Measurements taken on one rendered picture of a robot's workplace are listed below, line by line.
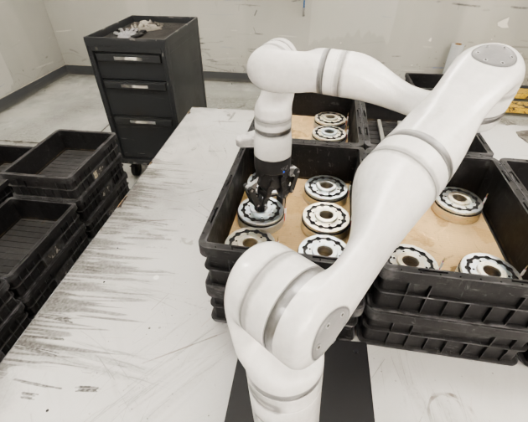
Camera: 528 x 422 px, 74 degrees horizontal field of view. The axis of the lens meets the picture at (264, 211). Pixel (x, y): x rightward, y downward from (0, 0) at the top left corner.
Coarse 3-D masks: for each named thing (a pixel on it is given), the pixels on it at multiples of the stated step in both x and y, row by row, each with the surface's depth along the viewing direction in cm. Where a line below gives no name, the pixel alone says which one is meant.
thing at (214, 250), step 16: (304, 144) 86; (320, 144) 86; (240, 160) 80; (224, 192) 70; (208, 224) 63; (208, 256) 59; (224, 256) 59; (240, 256) 58; (304, 256) 57; (320, 256) 57
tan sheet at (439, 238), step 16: (416, 224) 78; (432, 224) 78; (448, 224) 78; (464, 224) 78; (480, 224) 78; (416, 240) 74; (432, 240) 74; (448, 240) 74; (464, 240) 74; (480, 240) 74; (432, 256) 70; (448, 256) 70; (496, 256) 70
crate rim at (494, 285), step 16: (480, 160) 81; (496, 160) 80; (512, 192) 71; (384, 272) 55; (400, 272) 54; (416, 272) 54; (432, 272) 54; (448, 272) 54; (464, 288) 54; (480, 288) 54; (496, 288) 53; (512, 288) 52
